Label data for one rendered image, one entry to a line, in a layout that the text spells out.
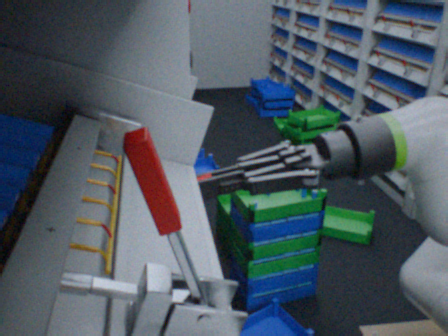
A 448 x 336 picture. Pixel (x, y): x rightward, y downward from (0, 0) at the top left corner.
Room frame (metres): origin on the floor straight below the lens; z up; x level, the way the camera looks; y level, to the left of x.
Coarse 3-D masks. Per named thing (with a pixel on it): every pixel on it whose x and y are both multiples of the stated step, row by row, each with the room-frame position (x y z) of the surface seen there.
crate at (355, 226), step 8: (328, 208) 1.95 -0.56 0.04; (336, 208) 1.93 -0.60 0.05; (328, 216) 1.93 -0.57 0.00; (336, 216) 1.93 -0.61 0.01; (344, 216) 1.91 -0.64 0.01; (352, 216) 1.90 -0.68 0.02; (360, 216) 1.88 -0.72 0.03; (368, 216) 1.87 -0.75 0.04; (328, 224) 1.85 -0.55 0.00; (336, 224) 1.85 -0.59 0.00; (344, 224) 1.85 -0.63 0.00; (352, 224) 1.85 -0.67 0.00; (360, 224) 1.85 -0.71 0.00; (368, 224) 1.85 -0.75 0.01; (328, 232) 1.75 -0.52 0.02; (336, 232) 1.74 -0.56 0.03; (344, 232) 1.72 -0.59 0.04; (352, 232) 1.71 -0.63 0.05; (360, 232) 1.78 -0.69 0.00; (368, 232) 1.68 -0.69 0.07; (352, 240) 1.71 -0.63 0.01; (360, 240) 1.69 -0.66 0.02; (368, 240) 1.68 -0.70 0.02
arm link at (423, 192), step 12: (432, 180) 0.56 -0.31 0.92; (444, 180) 0.55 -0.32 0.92; (420, 192) 0.57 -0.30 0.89; (432, 192) 0.55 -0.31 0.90; (444, 192) 0.54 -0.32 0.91; (420, 204) 0.56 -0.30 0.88; (432, 204) 0.54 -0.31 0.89; (444, 204) 0.53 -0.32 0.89; (420, 216) 0.56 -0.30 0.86; (432, 216) 0.54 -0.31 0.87; (444, 216) 0.52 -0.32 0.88; (432, 228) 0.53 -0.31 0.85; (444, 228) 0.52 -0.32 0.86; (444, 240) 0.52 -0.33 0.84
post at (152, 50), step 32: (0, 0) 0.28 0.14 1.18; (32, 0) 0.29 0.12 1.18; (64, 0) 0.29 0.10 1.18; (96, 0) 0.30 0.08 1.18; (128, 0) 0.30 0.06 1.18; (160, 0) 0.30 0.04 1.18; (0, 32) 0.28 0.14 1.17; (32, 32) 0.29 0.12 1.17; (64, 32) 0.29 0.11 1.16; (96, 32) 0.29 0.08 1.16; (128, 32) 0.30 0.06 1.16; (160, 32) 0.30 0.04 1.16; (96, 64) 0.29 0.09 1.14; (128, 64) 0.30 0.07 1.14; (160, 64) 0.30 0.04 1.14
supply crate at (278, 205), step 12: (240, 192) 1.44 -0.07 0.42; (288, 192) 1.46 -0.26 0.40; (300, 192) 1.46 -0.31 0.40; (324, 192) 1.33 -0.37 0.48; (240, 204) 1.33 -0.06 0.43; (252, 204) 1.24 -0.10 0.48; (264, 204) 1.37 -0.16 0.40; (276, 204) 1.37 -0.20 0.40; (288, 204) 1.29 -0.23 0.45; (300, 204) 1.30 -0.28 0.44; (312, 204) 1.32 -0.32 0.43; (324, 204) 1.33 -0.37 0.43; (252, 216) 1.24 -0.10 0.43; (264, 216) 1.26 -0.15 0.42; (276, 216) 1.27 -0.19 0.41; (288, 216) 1.29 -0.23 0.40
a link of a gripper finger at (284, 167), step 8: (288, 160) 0.57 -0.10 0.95; (296, 160) 0.57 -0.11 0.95; (304, 160) 0.57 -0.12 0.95; (264, 168) 0.57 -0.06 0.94; (272, 168) 0.56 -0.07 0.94; (280, 168) 0.56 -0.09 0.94; (288, 168) 0.56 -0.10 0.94; (240, 176) 0.55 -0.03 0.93; (248, 176) 0.55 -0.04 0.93; (256, 176) 0.55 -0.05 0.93
